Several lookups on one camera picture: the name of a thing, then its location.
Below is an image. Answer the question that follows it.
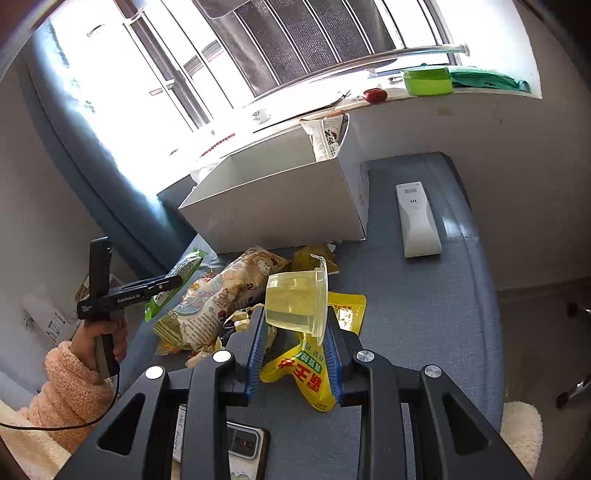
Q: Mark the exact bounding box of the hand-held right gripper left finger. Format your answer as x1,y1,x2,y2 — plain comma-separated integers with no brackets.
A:
55,316,279,480

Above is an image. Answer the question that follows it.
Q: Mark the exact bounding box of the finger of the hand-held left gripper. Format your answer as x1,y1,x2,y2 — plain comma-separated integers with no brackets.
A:
147,275,184,302

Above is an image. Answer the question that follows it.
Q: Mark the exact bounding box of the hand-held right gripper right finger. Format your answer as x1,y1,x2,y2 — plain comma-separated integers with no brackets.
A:
322,318,534,480

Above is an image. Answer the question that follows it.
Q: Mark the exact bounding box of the clear yellow jelly cup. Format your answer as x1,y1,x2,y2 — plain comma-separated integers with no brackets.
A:
264,255,330,348

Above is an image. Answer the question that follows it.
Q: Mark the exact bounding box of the white cardboard box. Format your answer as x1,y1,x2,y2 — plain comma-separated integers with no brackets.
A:
178,113,371,256

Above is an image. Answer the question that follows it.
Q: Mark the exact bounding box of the person's left forearm fluffy sleeve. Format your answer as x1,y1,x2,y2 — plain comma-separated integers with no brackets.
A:
18,342,122,455

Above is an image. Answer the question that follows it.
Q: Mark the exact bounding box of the person's left hand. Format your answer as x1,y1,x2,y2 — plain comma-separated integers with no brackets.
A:
69,318,130,371

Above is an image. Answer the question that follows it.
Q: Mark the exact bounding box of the yellow red-print snack pouch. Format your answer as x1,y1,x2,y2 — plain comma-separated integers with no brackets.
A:
260,291,368,414

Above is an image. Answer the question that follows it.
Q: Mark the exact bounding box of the olive green snack packet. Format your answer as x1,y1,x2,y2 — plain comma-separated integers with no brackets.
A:
154,318,186,356

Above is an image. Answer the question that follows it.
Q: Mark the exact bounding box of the large cartoon-print snack bag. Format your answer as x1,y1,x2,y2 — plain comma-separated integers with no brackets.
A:
177,244,290,357

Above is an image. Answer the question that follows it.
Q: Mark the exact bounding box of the white small carton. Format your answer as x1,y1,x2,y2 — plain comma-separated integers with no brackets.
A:
43,302,80,343

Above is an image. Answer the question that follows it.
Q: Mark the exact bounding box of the smartphone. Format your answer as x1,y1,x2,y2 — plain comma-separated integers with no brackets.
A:
226,420,271,480

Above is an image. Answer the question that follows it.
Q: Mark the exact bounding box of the white printed card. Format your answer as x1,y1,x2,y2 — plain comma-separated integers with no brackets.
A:
172,404,188,464

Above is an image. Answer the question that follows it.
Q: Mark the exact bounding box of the small yellow snack packet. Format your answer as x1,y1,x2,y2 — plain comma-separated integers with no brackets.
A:
291,242,341,276

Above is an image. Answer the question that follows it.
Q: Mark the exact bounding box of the white plastic bag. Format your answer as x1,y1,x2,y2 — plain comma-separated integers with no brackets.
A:
189,159,223,186

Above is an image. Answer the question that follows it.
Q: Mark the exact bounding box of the white remote control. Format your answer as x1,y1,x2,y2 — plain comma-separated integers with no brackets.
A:
396,181,443,258

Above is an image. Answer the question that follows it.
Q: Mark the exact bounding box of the white fluffy garment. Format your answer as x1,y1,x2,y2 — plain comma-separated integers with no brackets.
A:
0,399,71,480

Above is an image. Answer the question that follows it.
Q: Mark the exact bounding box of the white fluffy slipper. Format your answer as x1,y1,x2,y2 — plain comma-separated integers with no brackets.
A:
500,401,544,472

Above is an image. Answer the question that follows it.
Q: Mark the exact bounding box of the white black-print snack packet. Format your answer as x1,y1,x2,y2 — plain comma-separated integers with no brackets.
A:
300,115,350,162

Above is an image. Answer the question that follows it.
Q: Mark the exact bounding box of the metal chair leg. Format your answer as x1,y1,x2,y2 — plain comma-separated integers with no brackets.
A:
556,373,591,408

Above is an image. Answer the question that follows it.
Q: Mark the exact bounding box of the grey window screen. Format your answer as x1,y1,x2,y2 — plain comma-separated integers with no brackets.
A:
191,0,398,88

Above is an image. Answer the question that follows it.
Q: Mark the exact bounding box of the green lidded container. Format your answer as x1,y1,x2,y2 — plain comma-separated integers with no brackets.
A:
402,66,454,97

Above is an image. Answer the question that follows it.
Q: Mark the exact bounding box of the metal window railing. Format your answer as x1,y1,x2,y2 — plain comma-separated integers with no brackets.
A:
240,42,470,108

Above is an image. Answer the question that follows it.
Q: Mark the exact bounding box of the green plastic bag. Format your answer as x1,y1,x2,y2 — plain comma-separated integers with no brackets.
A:
450,67,530,93

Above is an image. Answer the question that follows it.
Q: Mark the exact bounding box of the red bead string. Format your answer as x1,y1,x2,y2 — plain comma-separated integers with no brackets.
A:
202,133,237,154

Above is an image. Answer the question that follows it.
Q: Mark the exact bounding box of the black cable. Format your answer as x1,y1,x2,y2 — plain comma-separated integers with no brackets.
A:
0,362,122,433

